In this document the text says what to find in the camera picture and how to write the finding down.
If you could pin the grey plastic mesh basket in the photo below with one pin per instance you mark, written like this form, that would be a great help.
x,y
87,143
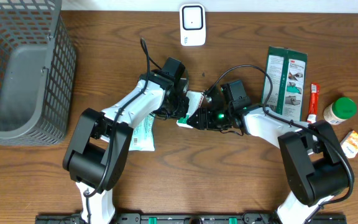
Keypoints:
x,y
37,70

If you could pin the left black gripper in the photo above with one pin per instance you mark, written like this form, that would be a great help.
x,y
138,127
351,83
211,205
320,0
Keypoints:
x,y
172,115

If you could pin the white green carton box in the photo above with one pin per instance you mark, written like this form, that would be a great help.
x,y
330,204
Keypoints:
x,y
196,99

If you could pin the white barcode scanner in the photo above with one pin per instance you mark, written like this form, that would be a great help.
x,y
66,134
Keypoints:
x,y
192,25

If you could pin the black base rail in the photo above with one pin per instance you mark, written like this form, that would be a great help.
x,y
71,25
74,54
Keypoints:
x,y
136,218

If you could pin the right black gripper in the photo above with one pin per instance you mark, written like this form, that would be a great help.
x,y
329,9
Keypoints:
x,y
205,119

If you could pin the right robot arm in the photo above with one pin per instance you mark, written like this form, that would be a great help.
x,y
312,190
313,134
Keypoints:
x,y
318,172

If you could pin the green white package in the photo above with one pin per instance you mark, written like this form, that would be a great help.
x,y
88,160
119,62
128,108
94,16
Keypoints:
x,y
284,88

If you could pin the orange small box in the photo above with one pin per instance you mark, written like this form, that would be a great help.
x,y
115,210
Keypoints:
x,y
349,144

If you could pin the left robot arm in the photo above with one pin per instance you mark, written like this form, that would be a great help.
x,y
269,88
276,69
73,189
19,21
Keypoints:
x,y
98,149

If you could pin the orange red stick sachet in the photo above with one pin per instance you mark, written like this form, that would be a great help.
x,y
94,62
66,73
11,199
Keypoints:
x,y
313,104

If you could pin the green lid jar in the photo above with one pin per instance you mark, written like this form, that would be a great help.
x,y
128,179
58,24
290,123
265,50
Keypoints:
x,y
340,111

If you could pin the light teal wipes packet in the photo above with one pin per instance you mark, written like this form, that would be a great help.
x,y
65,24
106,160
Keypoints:
x,y
143,137

